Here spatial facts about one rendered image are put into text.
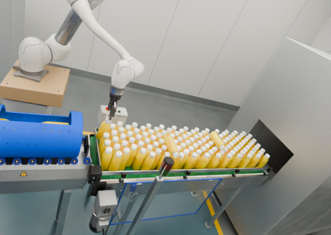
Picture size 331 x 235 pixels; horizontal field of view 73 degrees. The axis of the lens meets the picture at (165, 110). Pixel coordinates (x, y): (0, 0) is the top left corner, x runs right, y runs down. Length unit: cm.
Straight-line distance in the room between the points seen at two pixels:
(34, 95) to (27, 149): 55
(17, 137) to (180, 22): 334
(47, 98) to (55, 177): 58
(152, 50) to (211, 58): 118
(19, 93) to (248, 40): 400
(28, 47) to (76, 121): 69
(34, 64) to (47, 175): 79
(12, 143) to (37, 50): 73
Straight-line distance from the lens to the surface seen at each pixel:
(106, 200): 152
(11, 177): 159
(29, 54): 185
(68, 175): 159
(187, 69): 453
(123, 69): 134
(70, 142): 138
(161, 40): 417
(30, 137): 137
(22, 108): 202
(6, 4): 283
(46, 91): 182
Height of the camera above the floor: 211
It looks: 30 degrees down
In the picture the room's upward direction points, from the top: 24 degrees clockwise
